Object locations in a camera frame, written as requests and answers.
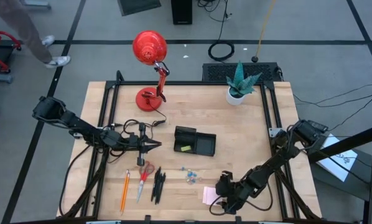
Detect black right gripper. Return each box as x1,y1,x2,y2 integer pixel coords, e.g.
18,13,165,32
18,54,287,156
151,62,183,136
215,170,236,215

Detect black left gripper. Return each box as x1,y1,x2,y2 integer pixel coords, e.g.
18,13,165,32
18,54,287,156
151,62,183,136
123,123,162,167

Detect pink sticky note pad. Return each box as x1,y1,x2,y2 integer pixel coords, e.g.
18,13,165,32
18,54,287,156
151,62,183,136
202,185,220,206

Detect red handled scissors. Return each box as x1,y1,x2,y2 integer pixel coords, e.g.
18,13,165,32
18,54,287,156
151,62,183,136
136,161,156,203

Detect black pen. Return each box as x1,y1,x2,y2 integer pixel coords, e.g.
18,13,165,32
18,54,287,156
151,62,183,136
151,167,162,202
153,170,165,205
156,172,167,205

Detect black mesh desk organizer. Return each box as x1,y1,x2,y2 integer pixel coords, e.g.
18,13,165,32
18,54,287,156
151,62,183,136
173,126,217,157

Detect green plant in white pot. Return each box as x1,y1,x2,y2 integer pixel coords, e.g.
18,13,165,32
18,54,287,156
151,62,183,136
225,60,263,106

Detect black vented case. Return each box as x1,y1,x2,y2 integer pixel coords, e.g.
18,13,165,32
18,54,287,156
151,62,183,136
202,62,283,83

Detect red desk lamp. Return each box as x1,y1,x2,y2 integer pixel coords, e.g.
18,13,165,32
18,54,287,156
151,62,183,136
132,30,169,113

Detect black power adapter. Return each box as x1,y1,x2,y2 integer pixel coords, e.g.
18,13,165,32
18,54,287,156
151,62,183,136
310,119,329,131

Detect white printed paper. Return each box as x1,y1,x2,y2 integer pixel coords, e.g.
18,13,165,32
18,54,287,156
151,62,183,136
316,133,358,183

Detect black computer tower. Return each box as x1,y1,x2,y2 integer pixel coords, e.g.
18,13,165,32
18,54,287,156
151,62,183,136
170,0,193,26

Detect black flat panel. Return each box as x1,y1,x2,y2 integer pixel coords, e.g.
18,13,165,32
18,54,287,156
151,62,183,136
116,0,162,17

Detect person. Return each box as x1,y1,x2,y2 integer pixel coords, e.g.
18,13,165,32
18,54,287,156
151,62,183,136
0,0,72,70

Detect grey metal stand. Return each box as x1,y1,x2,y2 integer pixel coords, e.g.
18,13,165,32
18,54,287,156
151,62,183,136
19,0,52,11

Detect black lamp power cord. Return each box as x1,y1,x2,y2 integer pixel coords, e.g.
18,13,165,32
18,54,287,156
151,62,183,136
106,101,168,164

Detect black aluminium table frame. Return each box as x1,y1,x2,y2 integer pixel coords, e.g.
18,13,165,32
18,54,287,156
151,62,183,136
60,70,323,224

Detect coiled black cable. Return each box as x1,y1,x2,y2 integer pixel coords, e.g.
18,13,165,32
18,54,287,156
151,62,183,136
208,0,236,62

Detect yellow cable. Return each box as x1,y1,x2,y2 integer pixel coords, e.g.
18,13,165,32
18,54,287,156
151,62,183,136
250,0,277,63

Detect black floor cable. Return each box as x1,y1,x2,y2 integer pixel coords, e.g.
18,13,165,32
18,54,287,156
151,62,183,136
294,90,372,108
330,92,372,131
293,80,372,105

